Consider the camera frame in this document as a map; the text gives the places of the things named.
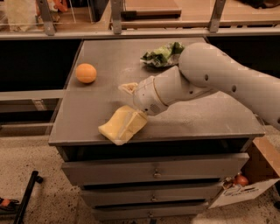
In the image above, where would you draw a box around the yellow sponge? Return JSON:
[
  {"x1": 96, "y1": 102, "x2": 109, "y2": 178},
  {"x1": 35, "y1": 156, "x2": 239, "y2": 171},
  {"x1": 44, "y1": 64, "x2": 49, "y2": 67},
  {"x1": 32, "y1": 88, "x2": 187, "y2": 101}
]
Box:
[{"x1": 98, "y1": 105, "x2": 140, "y2": 145}]

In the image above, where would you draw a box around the drawer knob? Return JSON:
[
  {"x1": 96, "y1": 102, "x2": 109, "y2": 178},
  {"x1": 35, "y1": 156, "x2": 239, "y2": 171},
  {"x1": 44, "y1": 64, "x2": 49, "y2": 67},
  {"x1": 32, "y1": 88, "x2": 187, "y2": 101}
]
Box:
[
  {"x1": 153, "y1": 170, "x2": 161, "y2": 179},
  {"x1": 150, "y1": 195, "x2": 158, "y2": 202}
]

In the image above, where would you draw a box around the cardboard box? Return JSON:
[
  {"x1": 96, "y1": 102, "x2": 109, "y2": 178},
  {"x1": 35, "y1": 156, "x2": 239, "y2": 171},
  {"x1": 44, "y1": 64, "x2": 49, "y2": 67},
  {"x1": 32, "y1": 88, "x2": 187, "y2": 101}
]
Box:
[{"x1": 210, "y1": 136, "x2": 280, "y2": 208}]

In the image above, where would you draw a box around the black metal stand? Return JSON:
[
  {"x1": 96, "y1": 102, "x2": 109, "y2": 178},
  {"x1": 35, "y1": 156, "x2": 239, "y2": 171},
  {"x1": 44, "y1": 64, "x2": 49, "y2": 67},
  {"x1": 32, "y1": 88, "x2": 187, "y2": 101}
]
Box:
[{"x1": 0, "y1": 171, "x2": 43, "y2": 224}]

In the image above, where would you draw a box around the orange fruit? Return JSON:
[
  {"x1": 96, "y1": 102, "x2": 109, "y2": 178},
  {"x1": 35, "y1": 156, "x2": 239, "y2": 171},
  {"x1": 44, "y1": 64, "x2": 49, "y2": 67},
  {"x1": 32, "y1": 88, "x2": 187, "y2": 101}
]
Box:
[{"x1": 75, "y1": 63, "x2": 97, "y2": 84}]

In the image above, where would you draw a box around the green crumpled chip bag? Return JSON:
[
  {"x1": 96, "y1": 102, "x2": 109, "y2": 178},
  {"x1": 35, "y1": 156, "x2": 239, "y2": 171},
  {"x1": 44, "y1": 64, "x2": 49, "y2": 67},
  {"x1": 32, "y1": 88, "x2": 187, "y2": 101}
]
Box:
[{"x1": 140, "y1": 42, "x2": 185, "y2": 67}]

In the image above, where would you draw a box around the metal railing frame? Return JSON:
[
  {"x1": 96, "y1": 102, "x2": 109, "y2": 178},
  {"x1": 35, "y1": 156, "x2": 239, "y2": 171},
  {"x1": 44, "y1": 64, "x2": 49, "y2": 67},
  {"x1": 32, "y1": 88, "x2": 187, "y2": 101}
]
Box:
[{"x1": 0, "y1": 0, "x2": 280, "y2": 39}]

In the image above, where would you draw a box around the middle drawer knob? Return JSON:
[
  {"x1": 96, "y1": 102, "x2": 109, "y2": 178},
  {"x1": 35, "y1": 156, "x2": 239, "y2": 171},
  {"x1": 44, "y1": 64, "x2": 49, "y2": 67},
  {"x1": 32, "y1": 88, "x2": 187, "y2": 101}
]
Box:
[{"x1": 150, "y1": 195, "x2": 158, "y2": 202}]

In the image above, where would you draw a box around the grey drawer cabinet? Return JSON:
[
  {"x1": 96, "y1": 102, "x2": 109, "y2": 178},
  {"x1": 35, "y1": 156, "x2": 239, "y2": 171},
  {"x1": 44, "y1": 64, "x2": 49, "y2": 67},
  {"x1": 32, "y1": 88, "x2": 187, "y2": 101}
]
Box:
[{"x1": 49, "y1": 38, "x2": 264, "y2": 221}]

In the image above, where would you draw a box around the top drawer knob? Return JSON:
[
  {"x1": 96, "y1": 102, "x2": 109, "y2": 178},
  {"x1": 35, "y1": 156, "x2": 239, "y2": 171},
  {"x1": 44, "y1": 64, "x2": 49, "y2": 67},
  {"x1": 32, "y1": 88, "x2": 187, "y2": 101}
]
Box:
[{"x1": 153, "y1": 170, "x2": 161, "y2": 179}]

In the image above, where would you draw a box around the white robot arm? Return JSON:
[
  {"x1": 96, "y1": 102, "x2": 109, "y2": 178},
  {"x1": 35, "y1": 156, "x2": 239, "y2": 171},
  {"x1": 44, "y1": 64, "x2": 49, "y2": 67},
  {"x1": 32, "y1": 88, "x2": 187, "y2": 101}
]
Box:
[{"x1": 119, "y1": 42, "x2": 280, "y2": 130}]

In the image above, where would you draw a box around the red onion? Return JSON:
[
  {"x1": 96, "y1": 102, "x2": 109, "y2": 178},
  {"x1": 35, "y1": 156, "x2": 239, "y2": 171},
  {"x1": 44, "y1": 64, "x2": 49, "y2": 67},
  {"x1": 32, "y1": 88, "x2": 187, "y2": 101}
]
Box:
[{"x1": 234, "y1": 173, "x2": 249, "y2": 186}]

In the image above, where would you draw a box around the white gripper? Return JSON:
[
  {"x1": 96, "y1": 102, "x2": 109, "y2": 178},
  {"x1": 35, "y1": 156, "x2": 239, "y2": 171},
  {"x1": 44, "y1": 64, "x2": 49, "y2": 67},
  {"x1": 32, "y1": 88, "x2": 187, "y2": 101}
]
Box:
[{"x1": 116, "y1": 76, "x2": 168, "y2": 145}]

